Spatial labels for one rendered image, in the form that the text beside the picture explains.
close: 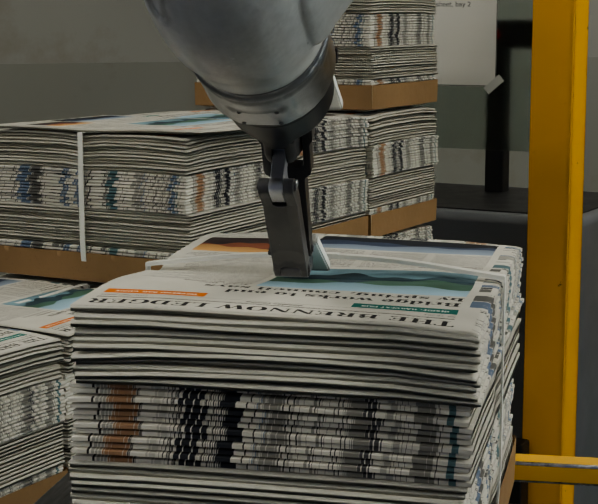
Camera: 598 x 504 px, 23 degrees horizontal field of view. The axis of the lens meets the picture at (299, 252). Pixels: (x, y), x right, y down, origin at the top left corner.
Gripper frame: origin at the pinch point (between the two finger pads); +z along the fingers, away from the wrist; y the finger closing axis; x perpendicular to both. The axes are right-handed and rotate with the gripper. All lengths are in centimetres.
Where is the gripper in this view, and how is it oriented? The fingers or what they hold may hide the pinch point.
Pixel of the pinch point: (316, 179)
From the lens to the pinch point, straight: 114.7
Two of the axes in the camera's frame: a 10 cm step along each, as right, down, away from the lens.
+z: 1.6, 3.1, 9.4
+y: -0.8, 9.5, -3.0
